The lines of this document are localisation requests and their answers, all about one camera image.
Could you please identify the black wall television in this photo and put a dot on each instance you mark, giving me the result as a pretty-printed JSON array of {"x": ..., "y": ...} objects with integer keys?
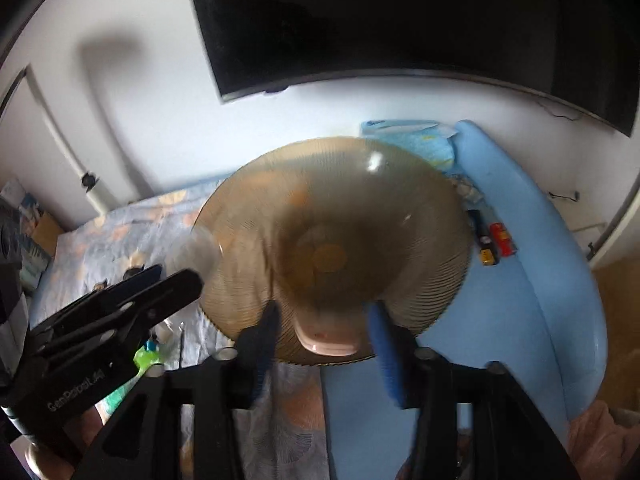
[{"x": 583, "y": 53}]

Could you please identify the upright books stack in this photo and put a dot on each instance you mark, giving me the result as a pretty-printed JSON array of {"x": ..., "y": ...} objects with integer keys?
[{"x": 37, "y": 232}]

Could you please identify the red toy car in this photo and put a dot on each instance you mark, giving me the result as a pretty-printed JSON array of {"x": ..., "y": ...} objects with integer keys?
[{"x": 502, "y": 239}]

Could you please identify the patterned blue fabric cloth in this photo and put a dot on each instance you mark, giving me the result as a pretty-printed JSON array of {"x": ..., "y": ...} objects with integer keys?
[{"x": 284, "y": 435}]

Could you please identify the blue tissue packet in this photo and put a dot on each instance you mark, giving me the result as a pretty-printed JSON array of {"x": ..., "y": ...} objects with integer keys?
[{"x": 427, "y": 139}]

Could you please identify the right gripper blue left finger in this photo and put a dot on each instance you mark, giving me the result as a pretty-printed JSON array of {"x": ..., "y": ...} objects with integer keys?
[{"x": 265, "y": 339}]

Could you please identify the white lamp pole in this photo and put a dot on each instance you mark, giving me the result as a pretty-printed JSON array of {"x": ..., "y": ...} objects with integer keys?
[{"x": 98, "y": 195}]

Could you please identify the amber ribbed glass bowl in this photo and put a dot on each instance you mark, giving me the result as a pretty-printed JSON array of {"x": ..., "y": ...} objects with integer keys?
[{"x": 334, "y": 223}]

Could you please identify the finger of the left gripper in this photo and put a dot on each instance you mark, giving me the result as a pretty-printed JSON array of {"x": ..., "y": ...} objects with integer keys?
[
  {"x": 150, "y": 299},
  {"x": 134, "y": 280}
]

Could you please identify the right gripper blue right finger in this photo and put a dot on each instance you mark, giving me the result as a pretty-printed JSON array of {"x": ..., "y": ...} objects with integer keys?
[{"x": 388, "y": 344}]

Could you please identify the green toy figure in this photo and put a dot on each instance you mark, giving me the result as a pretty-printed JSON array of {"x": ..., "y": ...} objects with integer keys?
[{"x": 144, "y": 358}]

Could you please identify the light blue curved tray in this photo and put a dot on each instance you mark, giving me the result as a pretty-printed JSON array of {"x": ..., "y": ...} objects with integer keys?
[{"x": 493, "y": 384}]

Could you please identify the yellow black toy car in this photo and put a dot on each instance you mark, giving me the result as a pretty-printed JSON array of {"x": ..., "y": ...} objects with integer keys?
[{"x": 487, "y": 249}]

